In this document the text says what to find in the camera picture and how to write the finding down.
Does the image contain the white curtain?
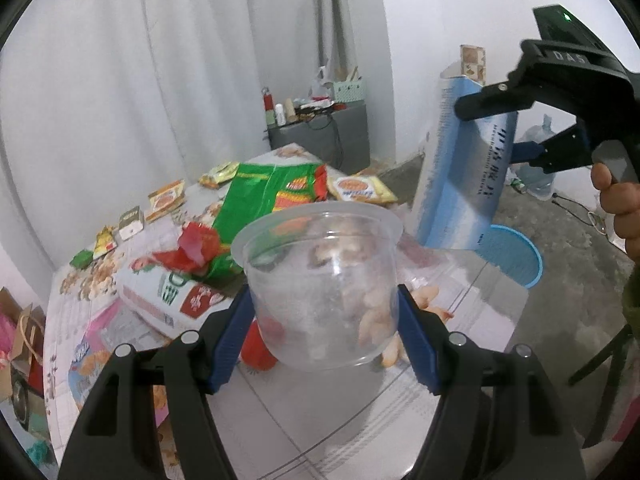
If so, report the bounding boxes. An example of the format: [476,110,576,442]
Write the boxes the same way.
[0,0,396,281]

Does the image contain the clear plastic bag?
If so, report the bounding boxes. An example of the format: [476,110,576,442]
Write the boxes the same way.
[397,237,453,286]

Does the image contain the person's right hand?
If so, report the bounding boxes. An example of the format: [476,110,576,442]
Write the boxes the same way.
[590,164,640,259]

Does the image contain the small white box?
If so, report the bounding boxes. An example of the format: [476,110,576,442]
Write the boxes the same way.
[116,206,146,243]

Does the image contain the green dotted storage basket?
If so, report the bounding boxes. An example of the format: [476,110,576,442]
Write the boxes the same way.
[332,77,366,103]

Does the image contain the metal pot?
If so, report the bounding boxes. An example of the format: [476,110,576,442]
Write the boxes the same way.
[11,375,31,423]

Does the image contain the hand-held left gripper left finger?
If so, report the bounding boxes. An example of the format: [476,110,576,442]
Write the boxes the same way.
[57,287,256,480]

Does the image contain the pink snack packet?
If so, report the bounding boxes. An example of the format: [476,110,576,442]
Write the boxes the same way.
[67,305,173,428]

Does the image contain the white bag red-green print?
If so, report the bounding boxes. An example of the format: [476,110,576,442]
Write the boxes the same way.
[116,255,246,338]

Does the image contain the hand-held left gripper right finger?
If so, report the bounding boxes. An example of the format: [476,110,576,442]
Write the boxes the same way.
[397,284,586,480]

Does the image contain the blue mesh basket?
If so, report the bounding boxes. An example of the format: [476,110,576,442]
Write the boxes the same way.
[482,224,543,288]

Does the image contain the white plastic bag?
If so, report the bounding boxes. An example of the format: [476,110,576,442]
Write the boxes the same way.
[312,65,336,96]

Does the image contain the brown paper bag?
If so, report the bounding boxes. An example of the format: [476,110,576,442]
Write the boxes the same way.
[11,304,48,368]

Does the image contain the yellow sachet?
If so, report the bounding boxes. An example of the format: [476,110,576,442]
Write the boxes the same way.
[92,226,118,261]

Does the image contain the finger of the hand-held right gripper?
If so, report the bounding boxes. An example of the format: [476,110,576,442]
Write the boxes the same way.
[510,122,599,173]
[454,72,551,121]

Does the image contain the grey cabinet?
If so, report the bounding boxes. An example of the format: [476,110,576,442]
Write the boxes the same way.
[267,102,372,173]

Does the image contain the clear plastic cup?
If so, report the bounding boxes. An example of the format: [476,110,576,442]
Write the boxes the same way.
[231,202,404,372]

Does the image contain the orange flat box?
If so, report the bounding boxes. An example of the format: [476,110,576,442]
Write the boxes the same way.
[146,180,187,223]

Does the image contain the red wrapper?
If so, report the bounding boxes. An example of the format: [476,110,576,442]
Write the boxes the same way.
[152,221,223,278]

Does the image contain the teal plastic bag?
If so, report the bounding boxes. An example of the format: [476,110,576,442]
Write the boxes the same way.
[26,437,57,467]

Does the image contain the black tripod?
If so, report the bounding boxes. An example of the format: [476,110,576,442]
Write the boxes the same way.
[567,325,635,448]

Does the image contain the large green snack bag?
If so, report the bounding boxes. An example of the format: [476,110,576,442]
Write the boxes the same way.
[207,162,328,281]

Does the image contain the small red packet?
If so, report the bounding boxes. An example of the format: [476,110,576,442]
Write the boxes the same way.
[240,317,278,371]

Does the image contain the small yellow snack packet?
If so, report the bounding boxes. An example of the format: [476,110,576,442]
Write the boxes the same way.
[198,161,240,190]

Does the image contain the black cable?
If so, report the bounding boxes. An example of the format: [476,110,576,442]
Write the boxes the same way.
[307,114,347,171]

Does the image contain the red paper bag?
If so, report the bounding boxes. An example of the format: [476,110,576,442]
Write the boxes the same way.
[27,355,47,396]

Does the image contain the silver blue packet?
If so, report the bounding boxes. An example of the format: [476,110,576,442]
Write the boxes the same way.
[410,60,518,251]

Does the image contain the yellow packet orange round print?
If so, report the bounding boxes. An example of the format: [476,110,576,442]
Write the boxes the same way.
[327,174,399,206]

